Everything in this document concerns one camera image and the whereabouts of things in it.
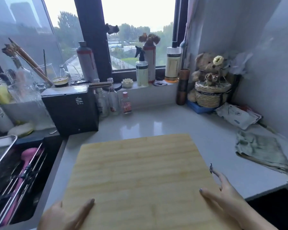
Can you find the person's left hand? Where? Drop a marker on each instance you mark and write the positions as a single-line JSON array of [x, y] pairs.
[[57, 217]]

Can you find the person's right hand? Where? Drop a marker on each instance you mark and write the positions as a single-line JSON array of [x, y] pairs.
[[228, 198]]

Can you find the person's left thumb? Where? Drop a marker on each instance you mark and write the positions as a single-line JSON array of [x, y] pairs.
[[84, 210]]

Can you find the person's right thumb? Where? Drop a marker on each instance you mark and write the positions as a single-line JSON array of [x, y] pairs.
[[210, 194]]

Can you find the wooden cutting board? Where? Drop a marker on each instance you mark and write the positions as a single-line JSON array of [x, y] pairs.
[[144, 182]]

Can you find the person's right forearm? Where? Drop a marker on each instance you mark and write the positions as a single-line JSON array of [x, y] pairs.
[[254, 219]]

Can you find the green folded cloth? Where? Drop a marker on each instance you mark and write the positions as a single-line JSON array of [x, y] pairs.
[[261, 149]]

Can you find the black stovetop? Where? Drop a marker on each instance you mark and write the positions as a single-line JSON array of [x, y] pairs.
[[276, 210]]

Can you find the metal sink rack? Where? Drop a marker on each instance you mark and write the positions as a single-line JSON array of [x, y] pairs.
[[12, 194]]

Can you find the pink utensil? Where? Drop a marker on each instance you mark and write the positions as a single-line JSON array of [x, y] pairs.
[[26, 158]]

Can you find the white printed packet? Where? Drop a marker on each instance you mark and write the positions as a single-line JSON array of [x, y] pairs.
[[237, 116]]

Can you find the blue flat box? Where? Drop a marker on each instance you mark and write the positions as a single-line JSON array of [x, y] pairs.
[[198, 108]]

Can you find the woven straw basket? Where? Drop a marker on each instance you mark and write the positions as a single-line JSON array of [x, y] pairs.
[[212, 95]]

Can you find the black box appliance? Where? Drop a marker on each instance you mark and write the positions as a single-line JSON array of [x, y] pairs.
[[70, 112]]

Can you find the pale yellow round sponge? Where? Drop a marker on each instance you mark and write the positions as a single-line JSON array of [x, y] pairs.
[[21, 129]]

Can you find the metal tray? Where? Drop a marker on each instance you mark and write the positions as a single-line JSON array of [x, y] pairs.
[[0, 150]]

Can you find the small clear glass bottle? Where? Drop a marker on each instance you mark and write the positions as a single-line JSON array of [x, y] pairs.
[[113, 100], [102, 102]]

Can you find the brown wooden grinder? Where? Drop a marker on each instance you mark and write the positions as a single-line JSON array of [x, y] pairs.
[[183, 87]]

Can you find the white plastic container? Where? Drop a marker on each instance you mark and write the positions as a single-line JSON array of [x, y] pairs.
[[26, 114]]

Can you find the small red-capped glass bottle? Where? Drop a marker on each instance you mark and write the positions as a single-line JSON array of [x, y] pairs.
[[126, 105]]

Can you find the brown teddy bear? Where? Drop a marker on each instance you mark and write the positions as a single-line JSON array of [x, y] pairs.
[[206, 65]]

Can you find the clear glass cup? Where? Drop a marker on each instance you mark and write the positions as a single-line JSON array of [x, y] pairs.
[[26, 93]]

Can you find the yellow jar with black rim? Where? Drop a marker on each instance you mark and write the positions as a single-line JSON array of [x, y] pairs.
[[60, 81]]

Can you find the white lotus-shaped holder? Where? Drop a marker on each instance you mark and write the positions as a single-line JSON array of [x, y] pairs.
[[127, 83]]

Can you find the white pump bottle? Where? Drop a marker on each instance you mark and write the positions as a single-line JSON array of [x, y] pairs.
[[172, 64]]

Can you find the white trigger spray bottle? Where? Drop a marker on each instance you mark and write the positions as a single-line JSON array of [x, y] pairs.
[[142, 73]]

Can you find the grey can with red band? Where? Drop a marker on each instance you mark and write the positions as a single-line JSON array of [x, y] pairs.
[[150, 62]]

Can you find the grey spray can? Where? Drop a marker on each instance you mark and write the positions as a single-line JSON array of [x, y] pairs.
[[87, 62]]

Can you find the wooden chopsticks bundle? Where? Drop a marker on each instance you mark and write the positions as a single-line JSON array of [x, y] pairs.
[[28, 59]]

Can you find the pale curtain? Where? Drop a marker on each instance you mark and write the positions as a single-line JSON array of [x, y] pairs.
[[193, 33]]

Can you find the dried brown flowers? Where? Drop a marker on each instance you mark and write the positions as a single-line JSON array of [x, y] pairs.
[[150, 38]]

